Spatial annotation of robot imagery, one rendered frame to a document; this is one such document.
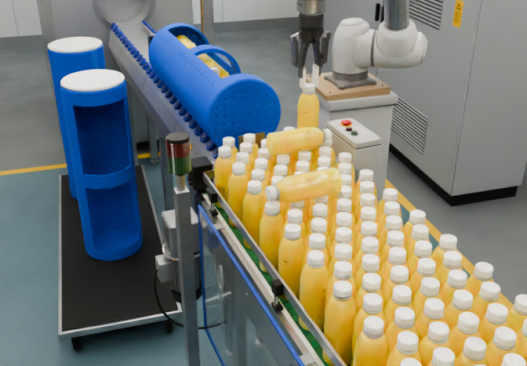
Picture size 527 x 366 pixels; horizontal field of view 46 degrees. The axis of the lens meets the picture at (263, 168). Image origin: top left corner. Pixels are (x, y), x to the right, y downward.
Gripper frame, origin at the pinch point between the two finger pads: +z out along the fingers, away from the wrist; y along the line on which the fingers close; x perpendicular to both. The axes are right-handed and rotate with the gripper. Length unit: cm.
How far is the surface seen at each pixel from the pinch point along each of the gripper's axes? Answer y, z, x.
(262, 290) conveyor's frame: 35, 40, 46
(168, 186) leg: 20, 96, -121
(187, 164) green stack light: 47, 11, 23
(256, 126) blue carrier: 8.3, 24.8, -23.8
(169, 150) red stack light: 51, 7, 22
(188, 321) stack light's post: 50, 65, 22
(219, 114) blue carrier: 22.4, 18.0, -23.8
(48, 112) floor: 65, 130, -348
